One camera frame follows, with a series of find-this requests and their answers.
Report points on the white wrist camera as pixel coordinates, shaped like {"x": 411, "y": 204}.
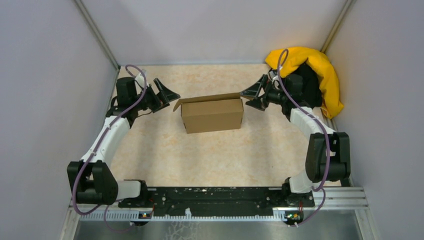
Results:
{"x": 140, "y": 79}
{"x": 274, "y": 77}

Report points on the black cloth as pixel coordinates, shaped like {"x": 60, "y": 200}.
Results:
{"x": 303, "y": 86}

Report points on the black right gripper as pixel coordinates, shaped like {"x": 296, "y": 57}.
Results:
{"x": 254, "y": 91}

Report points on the brown cardboard box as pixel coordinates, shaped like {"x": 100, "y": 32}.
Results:
{"x": 211, "y": 113}

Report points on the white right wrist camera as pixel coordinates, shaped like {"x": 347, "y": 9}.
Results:
{"x": 274, "y": 77}

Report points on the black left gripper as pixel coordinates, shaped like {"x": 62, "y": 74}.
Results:
{"x": 165, "y": 95}

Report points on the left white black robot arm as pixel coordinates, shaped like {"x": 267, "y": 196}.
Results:
{"x": 91, "y": 180}

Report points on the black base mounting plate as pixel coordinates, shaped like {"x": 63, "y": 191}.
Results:
{"x": 218, "y": 201}

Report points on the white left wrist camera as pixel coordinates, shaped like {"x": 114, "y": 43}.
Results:
{"x": 140, "y": 79}

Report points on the aluminium frame rail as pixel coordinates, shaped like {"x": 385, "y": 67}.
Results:
{"x": 329, "y": 198}

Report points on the yellow cloth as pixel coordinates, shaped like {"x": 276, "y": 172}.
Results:
{"x": 327, "y": 77}

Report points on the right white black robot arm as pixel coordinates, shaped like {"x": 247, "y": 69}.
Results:
{"x": 328, "y": 151}

